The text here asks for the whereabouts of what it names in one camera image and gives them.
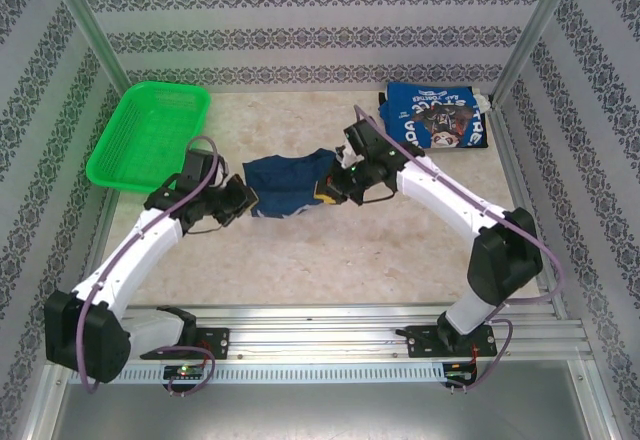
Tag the dark blue t-shirt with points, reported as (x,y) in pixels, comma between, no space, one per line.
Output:
(290,185)

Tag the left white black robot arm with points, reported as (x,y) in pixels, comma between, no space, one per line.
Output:
(140,255)

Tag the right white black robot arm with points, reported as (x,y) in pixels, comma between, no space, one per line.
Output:
(440,190)

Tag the folded blue printed t-shirt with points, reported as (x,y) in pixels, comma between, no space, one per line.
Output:
(440,110)

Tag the green plastic basket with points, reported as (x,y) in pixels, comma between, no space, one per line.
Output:
(145,140)

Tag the white cloth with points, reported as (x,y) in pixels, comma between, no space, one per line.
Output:
(484,102)

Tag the grey sheet metal tray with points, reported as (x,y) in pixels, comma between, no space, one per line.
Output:
(320,415)

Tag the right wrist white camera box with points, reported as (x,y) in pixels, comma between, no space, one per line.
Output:
(345,157)

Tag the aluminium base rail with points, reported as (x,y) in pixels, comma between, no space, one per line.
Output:
(320,335)

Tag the right aluminium frame post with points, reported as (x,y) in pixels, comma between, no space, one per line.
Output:
(545,15)

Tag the aluminium frame post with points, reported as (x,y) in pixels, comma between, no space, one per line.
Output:
(545,15)
(85,15)

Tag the left aluminium frame post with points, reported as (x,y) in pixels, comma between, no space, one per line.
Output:
(85,15)

